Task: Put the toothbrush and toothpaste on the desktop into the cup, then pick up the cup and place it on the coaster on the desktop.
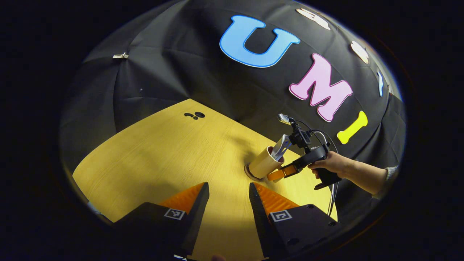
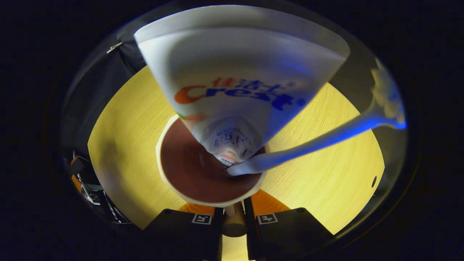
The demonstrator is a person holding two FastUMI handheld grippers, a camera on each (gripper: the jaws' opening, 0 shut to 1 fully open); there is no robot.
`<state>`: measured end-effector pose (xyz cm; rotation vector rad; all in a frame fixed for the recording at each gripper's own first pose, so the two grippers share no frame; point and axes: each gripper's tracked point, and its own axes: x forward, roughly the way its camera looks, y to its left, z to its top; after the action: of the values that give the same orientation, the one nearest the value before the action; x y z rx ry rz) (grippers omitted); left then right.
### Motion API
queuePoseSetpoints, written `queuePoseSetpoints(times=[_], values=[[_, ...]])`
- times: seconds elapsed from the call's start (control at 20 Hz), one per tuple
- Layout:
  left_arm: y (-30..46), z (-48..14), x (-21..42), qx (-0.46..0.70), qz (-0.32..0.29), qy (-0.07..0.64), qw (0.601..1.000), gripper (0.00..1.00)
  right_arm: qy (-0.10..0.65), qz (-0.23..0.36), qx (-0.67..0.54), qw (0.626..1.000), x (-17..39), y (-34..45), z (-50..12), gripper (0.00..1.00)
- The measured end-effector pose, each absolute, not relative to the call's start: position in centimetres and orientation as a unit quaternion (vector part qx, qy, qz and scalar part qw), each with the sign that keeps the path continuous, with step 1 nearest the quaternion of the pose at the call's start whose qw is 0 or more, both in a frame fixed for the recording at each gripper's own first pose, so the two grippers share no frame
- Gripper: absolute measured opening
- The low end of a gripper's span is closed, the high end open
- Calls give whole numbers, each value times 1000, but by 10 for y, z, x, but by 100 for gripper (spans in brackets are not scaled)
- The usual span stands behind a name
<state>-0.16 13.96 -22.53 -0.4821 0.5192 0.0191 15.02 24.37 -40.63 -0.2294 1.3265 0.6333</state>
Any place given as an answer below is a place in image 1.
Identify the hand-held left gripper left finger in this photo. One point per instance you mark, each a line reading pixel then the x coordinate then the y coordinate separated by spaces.
pixel 197 214

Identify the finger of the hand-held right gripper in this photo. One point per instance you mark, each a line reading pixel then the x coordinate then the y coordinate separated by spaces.
pixel 281 174

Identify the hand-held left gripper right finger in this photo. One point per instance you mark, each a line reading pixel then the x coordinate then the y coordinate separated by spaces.
pixel 259 217

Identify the beige cup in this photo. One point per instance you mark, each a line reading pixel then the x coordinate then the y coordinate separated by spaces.
pixel 262 163

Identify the white toothpaste tube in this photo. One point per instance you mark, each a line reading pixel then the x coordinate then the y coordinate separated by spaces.
pixel 280 146

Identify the round wooden coaster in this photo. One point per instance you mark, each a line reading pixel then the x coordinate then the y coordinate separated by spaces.
pixel 250 175

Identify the wooden desktop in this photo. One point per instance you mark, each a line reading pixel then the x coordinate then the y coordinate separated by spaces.
pixel 152 163

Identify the black desktop grommet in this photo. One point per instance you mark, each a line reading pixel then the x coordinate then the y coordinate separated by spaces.
pixel 195 115

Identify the black backdrop cloth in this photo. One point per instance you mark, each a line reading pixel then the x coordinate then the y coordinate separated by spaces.
pixel 174 65

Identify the small metal clip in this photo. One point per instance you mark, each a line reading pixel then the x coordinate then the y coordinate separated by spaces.
pixel 120 56

